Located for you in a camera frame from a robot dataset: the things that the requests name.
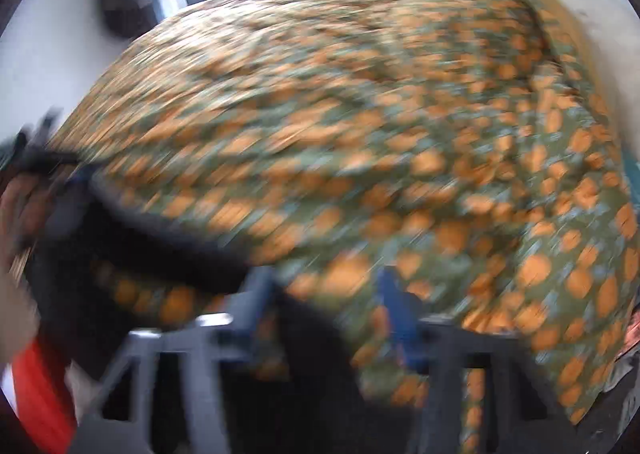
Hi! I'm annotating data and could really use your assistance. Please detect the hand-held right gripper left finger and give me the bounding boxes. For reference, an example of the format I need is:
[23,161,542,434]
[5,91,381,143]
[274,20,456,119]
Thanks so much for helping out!
[92,276,283,454]

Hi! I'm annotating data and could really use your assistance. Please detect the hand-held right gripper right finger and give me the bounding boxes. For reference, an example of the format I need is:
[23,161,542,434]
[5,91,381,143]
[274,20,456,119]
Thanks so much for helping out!
[377,269,582,454]

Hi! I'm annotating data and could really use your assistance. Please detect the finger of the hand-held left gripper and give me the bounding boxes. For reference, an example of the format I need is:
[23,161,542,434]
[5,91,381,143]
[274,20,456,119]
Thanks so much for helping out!
[25,146,98,201]

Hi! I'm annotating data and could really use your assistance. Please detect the black pants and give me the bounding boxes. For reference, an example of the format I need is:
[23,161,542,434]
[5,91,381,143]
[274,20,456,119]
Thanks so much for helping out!
[22,169,416,454]

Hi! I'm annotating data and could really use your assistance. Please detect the person's left hand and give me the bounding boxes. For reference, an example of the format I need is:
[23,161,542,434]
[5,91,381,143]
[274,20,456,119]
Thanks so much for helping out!
[0,176,51,363]

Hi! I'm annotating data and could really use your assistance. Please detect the green orange floral comforter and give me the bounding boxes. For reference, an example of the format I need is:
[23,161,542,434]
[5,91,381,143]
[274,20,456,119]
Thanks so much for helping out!
[47,0,640,453]

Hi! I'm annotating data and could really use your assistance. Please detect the red fluffy rug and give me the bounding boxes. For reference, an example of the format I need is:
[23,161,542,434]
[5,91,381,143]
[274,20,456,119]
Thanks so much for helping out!
[12,336,78,454]

